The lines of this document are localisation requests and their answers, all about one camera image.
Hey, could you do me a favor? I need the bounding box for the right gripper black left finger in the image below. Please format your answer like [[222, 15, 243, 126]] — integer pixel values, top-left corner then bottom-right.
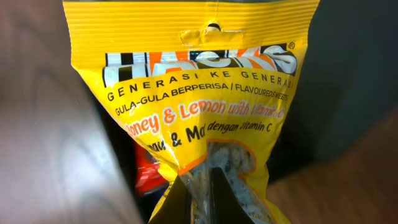
[[148, 176, 192, 224]]

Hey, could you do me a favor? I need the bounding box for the dark green box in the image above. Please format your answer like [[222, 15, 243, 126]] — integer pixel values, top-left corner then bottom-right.
[[93, 0, 398, 224]]

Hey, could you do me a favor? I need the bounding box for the yellow Hacks candy bag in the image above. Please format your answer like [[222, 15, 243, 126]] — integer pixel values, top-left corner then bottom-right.
[[63, 0, 318, 223]]

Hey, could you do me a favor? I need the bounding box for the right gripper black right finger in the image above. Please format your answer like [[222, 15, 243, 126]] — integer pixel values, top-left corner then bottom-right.
[[210, 167, 254, 224]]

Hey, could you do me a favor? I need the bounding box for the red Hacks candy bag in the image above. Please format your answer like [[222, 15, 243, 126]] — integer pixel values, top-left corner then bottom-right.
[[134, 142, 168, 195]]

